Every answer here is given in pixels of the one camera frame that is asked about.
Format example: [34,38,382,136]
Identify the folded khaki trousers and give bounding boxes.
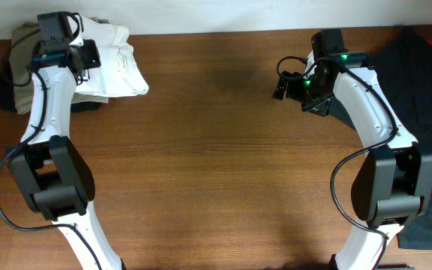
[8,17,110,116]

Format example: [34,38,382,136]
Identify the folded black garment under trousers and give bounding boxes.
[0,62,109,115]

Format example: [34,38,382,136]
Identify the dark green t-shirt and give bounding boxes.
[328,25,432,251]

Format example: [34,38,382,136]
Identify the white printed t-shirt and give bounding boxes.
[76,17,149,99]

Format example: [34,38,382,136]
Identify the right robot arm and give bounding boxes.
[273,28,432,270]

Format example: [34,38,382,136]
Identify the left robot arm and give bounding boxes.
[2,11,125,269]

